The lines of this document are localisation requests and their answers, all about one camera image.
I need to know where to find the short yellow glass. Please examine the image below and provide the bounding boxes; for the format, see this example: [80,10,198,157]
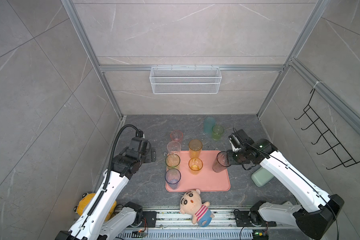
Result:
[188,158,204,175]

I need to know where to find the tall green glass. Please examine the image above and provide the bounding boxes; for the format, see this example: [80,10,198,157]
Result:
[165,154,181,170]

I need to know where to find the black wire hook rack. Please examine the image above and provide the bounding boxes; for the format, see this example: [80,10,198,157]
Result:
[294,89,360,170]

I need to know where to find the boy plush doll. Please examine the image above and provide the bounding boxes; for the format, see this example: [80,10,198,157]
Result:
[180,189,215,227]

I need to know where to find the short green glass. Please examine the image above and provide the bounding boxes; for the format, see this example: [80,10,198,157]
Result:
[212,125,225,141]

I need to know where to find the pink plastic tray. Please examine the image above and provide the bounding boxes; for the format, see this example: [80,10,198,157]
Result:
[166,151,231,193]

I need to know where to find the tall blue glass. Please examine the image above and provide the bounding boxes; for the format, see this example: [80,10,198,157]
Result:
[165,168,182,190]

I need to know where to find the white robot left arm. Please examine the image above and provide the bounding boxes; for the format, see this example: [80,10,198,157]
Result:
[56,137,156,240]

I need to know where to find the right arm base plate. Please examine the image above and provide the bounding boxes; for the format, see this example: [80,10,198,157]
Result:
[233,209,277,227]

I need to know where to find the white wire mesh basket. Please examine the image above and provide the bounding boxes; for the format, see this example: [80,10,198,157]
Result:
[150,67,222,95]

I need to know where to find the tall yellow glass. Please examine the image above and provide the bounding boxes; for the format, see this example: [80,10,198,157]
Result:
[189,139,203,159]

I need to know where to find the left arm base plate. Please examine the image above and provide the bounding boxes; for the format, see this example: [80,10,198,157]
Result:
[139,211,158,228]

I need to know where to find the aluminium rail at front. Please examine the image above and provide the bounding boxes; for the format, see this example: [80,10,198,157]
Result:
[68,206,295,240]

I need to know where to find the clear glass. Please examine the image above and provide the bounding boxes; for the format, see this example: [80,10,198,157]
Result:
[167,141,181,155]

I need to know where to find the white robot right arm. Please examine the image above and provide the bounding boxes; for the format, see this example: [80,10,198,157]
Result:
[228,129,345,240]

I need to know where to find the pale green box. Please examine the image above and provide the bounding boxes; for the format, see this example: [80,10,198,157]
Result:
[251,167,274,187]

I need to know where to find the dark grey glass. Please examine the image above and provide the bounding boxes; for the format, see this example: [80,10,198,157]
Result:
[212,151,231,173]

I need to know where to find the short pink glass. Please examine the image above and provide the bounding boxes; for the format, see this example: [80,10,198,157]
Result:
[170,130,184,143]

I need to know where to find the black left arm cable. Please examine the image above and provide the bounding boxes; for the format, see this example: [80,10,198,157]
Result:
[103,124,145,187]

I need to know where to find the teal dimpled glass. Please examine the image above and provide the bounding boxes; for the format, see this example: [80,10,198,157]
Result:
[203,116,216,134]

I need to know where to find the yellow plush toy red dress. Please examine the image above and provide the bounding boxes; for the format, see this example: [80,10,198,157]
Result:
[74,193,117,222]

